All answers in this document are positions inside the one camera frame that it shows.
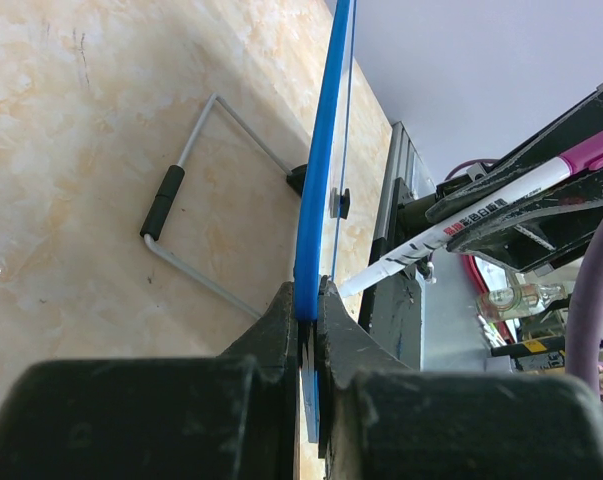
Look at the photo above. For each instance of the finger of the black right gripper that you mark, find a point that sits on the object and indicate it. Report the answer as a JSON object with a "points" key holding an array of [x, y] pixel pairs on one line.
{"points": [[581, 122], [554, 227]]}

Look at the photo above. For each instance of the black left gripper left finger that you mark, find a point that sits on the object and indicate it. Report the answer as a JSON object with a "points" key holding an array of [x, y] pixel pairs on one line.
{"points": [[232, 416]]}

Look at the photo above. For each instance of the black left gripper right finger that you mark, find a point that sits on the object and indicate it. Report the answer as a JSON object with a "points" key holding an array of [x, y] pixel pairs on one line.
{"points": [[380, 419]]}

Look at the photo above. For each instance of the magenta capped whiteboard marker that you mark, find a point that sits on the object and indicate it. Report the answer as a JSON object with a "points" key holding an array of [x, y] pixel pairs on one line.
{"points": [[586, 156]]}

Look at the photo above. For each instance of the blue framed whiteboard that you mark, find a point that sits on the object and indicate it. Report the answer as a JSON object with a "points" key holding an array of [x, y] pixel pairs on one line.
{"points": [[325, 201]]}

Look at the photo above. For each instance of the clear bottle in background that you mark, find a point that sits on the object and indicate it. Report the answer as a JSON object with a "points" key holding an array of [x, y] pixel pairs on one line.
{"points": [[518, 301]]}

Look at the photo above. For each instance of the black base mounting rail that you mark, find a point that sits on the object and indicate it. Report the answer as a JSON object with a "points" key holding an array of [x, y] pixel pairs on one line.
{"points": [[391, 311]]}

